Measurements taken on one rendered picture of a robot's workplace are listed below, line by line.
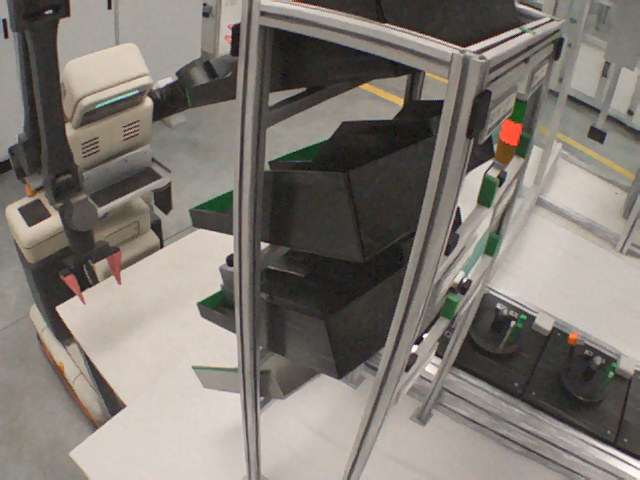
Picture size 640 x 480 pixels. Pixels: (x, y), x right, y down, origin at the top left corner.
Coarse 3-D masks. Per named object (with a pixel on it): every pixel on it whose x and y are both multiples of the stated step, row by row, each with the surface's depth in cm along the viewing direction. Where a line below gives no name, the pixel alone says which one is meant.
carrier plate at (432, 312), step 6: (438, 282) 116; (450, 288) 115; (432, 294) 113; (444, 294) 113; (432, 300) 112; (444, 300) 112; (432, 306) 110; (438, 306) 110; (426, 312) 109; (432, 312) 109; (438, 312) 109; (426, 318) 107; (432, 318) 107; (426, 324) 106; (420, 330) 104; (426, 330) 106; (420, 336) 103
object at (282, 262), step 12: (456, 216) 67; (456, 228) 68; (408, 240) 61; (288, 252) 85; (384, 252) 63; (396, 252) 61; (408, 252) 61; (276, 264) 81; (288, 264) 78; (300, 264) 76; (312, 264) 74
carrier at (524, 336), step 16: (496, 304) 112; (512, 304) 112; (480, 320) 105; (496, 320) 101; (512, 320) 105; (528, 320) 108; (544, 320) 106; (480, 336) 101; (496, 336) 101; (512, 336) 99; (528, 336) 104; (544, 336) 105; (464, 352) 100; (480, 352) 100; (496, 352) 98; (512, 352) 99; (528, 352) 101; (464, 368) 97; (480, 368) 97; (496, 368) 97; (512, 368) 97; (528, 368) 97; (496, 384) 94; (512, 384) 94
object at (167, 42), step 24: (120, 0) 308; (144, 0) 323; (168, 0) 339; (192, 0) 356; (120, 24) 320; (144, 24) 336; (168, 24) 352; (192, 24) 370; (144, 48) 348; (168, 48) 366; (192, 48) 384; (168, 72) 379
